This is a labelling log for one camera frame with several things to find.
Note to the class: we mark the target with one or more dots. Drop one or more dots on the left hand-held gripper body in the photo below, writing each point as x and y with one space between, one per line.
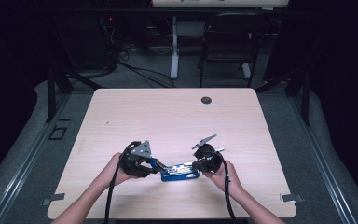
136 163

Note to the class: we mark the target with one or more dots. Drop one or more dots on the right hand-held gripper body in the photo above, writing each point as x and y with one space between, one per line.
209 158

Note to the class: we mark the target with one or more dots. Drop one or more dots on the silver staple strip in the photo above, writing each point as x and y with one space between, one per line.
220 149

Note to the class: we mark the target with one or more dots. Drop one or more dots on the blue stapler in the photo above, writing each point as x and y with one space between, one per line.
180 172

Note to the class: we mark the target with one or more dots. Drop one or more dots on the person's left hand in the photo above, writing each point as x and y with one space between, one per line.
118 174

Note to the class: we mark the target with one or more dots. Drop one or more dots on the person's right hand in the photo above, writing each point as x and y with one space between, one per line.
227 182

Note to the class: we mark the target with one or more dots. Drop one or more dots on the black round table grommet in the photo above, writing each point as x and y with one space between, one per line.
206 100

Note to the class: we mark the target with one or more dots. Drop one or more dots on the black metal stand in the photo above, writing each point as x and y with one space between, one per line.
51 93
306 99

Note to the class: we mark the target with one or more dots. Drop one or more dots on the black chair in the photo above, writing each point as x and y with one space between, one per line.
230 46

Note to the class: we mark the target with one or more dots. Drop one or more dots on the white background table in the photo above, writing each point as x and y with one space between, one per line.
174 46

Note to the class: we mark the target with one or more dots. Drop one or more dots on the dark cabinet with red light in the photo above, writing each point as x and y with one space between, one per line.
108 37

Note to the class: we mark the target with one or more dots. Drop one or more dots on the aluminium floor rail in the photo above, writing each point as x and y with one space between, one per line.
21 168
326 168

